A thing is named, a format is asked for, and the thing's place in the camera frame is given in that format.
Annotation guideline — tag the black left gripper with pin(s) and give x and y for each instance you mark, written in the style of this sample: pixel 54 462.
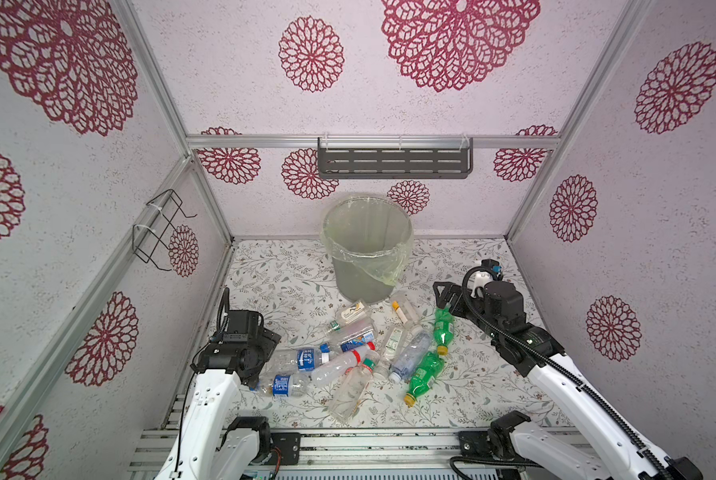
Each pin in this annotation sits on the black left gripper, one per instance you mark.
pixel 266 340

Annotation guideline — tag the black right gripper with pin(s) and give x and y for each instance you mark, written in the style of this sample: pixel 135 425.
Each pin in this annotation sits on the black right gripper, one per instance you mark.
pixel 452 290

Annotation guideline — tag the clear bottle blue label front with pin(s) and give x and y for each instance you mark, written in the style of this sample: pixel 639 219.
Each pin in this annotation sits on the clear bottle blue label front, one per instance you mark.
pixel 283 385

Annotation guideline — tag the clear bottle blue label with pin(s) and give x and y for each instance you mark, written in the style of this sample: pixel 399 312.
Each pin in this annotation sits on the clear bottle blue label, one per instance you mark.
pixel 301 359
pixel 283 385

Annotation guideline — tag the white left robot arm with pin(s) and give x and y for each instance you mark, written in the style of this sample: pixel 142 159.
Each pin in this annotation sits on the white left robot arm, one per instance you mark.
pixel 205 448

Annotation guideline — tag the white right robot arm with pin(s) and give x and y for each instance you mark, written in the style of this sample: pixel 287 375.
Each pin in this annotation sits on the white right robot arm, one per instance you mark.
pixel 514 441

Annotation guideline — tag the grey mesh waste bin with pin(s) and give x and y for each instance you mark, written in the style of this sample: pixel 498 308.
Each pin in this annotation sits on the grey mesh waste bin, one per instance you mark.
pixel 355 285

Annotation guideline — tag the green plastic bin liner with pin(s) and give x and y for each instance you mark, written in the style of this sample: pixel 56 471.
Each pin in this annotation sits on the green plastic bin liner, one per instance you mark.
pixel 370 233

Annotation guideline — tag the clear bluish water bottle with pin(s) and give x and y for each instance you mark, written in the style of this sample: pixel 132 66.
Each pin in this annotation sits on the clear bluish water bottle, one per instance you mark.
pixel 410 357

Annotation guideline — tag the small bottle yellow label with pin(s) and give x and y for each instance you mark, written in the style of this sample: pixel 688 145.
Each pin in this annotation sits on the small bottle yellow label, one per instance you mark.
pixel 404 309

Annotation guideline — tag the clear bottle green label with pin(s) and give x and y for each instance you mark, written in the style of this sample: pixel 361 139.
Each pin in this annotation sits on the clear bottle green label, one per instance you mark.
pixel 389 350

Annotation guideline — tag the clear bottle red cap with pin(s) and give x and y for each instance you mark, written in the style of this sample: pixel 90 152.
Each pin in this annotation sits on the clear bottle red cap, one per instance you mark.
pixel 339 365

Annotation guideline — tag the clear bottle green cap large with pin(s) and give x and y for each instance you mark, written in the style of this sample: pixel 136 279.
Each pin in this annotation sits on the clear bottle green cap large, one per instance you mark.
pixel 345 401

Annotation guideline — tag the crushed clear bottle blue cap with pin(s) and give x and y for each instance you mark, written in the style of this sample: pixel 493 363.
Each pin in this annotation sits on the crushed clear bottle blue cap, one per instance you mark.
pixel 349 337

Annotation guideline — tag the black wire wall rack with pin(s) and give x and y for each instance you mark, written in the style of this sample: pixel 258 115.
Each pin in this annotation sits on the black wire wall rack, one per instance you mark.
pixel 166 241

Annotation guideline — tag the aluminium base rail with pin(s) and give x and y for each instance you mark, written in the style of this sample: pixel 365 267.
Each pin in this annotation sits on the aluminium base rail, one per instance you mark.
pixel 338 449

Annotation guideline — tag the dark grey wall shelf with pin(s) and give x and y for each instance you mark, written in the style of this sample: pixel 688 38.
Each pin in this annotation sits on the dark grey wall shelf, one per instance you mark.
pixel 392 163

